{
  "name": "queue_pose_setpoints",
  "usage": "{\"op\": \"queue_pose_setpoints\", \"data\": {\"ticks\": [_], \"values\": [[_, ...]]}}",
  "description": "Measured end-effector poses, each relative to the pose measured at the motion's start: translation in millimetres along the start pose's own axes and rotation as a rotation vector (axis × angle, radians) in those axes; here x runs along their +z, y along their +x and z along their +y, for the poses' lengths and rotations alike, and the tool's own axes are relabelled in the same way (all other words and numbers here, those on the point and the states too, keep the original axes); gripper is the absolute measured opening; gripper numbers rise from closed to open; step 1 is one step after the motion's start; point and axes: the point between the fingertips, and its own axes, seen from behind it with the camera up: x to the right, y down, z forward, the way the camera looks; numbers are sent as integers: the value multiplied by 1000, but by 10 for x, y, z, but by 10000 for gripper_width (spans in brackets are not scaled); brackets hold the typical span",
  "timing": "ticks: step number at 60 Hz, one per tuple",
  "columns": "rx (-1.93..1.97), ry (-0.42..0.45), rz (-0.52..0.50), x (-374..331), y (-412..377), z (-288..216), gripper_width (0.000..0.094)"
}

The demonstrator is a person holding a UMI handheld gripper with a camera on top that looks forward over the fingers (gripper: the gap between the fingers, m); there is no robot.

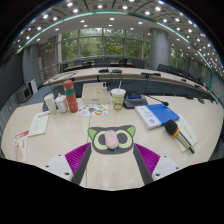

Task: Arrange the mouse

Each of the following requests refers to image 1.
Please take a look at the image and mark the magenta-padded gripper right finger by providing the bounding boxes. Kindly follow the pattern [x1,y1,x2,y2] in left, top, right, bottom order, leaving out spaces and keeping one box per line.
[132,142,182,187]

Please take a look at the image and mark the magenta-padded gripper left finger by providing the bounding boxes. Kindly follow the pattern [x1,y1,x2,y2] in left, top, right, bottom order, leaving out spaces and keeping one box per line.
[42,142,93,186]

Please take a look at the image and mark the pink computer mouse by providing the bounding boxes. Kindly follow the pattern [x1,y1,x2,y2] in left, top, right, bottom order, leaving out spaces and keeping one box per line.
[104,129,120,150]

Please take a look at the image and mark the cat face mouse pad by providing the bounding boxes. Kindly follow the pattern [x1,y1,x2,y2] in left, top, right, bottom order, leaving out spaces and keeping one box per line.
[87,124,137,156]

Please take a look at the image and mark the black yellow-banded handheld microphone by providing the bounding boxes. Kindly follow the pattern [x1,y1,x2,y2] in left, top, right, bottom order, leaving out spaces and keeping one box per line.
[164,119,196,155]

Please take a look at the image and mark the white paper sheet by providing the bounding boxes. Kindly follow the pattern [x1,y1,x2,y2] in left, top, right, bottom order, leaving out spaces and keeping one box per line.
[173,114,199,153]

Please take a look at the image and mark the red and white leaflet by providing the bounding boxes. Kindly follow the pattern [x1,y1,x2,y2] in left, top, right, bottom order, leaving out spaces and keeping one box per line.
[13,129,30,163]

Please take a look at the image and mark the cream booklet with red header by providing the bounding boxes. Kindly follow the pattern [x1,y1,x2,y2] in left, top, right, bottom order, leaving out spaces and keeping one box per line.
[28,110,51,137]

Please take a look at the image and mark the blue and white book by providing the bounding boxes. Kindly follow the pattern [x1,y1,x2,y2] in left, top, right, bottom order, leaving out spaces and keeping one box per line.
[134,103,181,130]

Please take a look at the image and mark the white lidded mug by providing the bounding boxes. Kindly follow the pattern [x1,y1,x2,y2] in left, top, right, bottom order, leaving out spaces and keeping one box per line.
[54,93,69,114]

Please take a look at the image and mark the colourful sticker sheet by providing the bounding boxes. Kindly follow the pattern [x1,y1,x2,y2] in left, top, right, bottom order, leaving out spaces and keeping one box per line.
[76,103,109,118]

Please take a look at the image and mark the red green-banded thermos bottle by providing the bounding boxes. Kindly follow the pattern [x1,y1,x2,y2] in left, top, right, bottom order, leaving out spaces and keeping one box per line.
[62,79,79,114]

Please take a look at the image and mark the cream cardboard box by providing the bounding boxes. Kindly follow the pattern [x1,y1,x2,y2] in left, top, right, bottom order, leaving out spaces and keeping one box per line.
[81,82,112,106]

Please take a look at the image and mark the green printed paper cup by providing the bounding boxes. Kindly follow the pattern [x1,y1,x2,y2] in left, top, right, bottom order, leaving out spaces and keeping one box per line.
[110,88,127,111]

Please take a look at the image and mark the white standing panel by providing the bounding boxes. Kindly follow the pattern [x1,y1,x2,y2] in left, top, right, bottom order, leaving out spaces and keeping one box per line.
[29,78,39,95]

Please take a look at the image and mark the far black desk microphones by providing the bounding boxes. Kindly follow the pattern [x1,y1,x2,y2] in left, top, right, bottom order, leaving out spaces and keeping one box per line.
[98,68,162,78]

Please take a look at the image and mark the dark office chairs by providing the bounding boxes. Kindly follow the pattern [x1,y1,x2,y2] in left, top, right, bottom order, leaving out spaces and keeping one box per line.
[61,58,214,88]

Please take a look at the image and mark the ceiling lights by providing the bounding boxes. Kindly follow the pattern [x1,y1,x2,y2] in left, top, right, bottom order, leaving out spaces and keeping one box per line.
[16,0,224,81]

